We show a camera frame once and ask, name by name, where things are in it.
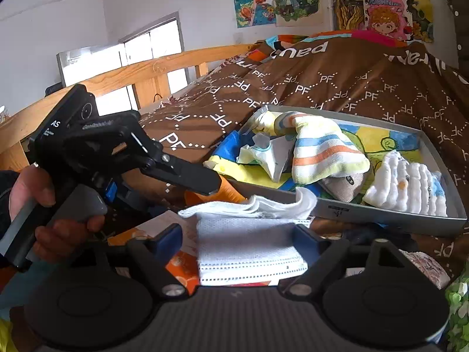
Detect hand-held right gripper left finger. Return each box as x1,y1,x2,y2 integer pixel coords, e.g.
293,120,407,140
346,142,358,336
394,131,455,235
90,223,187,297

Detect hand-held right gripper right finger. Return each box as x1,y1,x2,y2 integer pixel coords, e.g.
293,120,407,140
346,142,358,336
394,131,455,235
278,224,407,299

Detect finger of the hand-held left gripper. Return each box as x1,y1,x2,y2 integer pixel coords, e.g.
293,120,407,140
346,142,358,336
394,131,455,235
126,121,222,196

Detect white gauze cloth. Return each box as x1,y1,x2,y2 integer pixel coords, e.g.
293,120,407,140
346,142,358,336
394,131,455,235
178,187,317,222

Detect orange plastic packet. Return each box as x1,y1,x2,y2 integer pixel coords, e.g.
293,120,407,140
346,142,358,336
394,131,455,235
184,175,247,205

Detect grey white cloth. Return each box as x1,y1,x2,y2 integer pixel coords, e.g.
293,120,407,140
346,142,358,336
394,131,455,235
196,218,309,287

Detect grey drawstring pouch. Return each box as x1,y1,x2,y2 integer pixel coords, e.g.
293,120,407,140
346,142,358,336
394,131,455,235
318,172,371,203

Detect white printed tissue pack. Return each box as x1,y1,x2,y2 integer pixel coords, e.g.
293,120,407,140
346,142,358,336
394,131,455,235
236,133,294,183

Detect striped white baby towel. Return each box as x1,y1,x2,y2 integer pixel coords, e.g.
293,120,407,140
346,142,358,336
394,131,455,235
275,112,371,186

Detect white gauze towel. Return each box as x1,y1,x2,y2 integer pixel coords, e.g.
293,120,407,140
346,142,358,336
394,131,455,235
362,150,448,218

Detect grey shallow box with drawing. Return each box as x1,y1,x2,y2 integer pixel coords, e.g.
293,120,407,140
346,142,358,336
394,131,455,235
205,104,468,238

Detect person's left hand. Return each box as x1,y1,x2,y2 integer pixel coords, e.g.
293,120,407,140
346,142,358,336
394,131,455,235
9,167,108,263

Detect white and orange carton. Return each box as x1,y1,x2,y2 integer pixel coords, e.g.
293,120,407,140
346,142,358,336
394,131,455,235
107,209,201,288

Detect pale printed packet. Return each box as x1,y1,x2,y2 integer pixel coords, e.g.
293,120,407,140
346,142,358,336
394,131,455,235
397,250,452,291

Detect brown blanket with colourful blocks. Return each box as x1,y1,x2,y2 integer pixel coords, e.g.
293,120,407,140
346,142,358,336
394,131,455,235
0,29,469,352

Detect clear bag of green pieces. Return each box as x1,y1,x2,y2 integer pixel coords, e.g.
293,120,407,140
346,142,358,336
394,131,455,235
444,274,469,352

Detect wooden bed frame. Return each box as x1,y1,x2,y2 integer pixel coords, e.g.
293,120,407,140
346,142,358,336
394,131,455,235
0,44,261,177

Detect group of colourful wall drawings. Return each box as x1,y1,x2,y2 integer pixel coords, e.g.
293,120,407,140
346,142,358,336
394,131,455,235
231,0,440,45

